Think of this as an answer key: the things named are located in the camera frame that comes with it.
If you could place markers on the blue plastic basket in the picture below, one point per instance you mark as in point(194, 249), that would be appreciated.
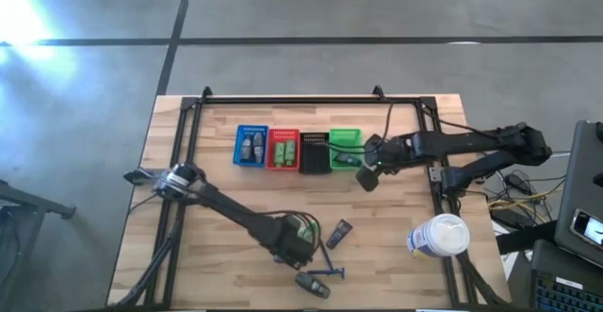
point(238, 159)

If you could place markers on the black power adapter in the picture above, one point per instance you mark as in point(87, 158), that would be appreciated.
point(518, 184)

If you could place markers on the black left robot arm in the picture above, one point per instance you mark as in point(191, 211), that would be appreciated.
point(231, 208)

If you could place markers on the smartphone with lit screen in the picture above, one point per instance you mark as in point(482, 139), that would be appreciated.
point(589, 229)

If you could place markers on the black metal stand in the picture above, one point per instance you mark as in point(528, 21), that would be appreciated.
point(33, 203)

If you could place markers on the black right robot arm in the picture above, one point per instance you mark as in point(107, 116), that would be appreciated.
point(471, 142)

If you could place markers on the white wipes canister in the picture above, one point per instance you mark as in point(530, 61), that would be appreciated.
point(440, 235)

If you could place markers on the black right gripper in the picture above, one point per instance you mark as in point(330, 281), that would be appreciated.
point(384, 154)

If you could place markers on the black keyboard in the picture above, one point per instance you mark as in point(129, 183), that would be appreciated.
point(560, 298)

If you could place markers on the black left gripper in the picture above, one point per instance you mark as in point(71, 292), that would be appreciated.
point(287, 243)

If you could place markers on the red plastic basket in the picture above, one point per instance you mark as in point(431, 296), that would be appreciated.
point(270, 149)

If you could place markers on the black plastic basket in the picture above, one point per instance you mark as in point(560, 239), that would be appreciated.
point(314, 156)

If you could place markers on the black travel tube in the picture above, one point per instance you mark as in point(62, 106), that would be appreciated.
point(339, 233)
point(349, 158)

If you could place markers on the green plastic basket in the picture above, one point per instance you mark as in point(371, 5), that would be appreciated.
point(344, 137)

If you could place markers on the green travel toiletry pack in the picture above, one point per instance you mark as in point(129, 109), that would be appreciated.
point(309, 232)
point(280, 154)
point(290, 152)

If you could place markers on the black power brick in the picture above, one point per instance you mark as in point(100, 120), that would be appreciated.
point(504, 218)

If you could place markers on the dark blue disposable razor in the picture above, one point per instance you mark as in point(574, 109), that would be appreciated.
point(326, 255)
point(325, 272)

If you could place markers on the black metal table frame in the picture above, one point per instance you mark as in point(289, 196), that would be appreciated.
point(306, 100)

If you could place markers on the grey travel deodorant bottle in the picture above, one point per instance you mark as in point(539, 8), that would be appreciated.
point(258, 147)
point(246, 148)
point(279, 258)
point(313, 285)

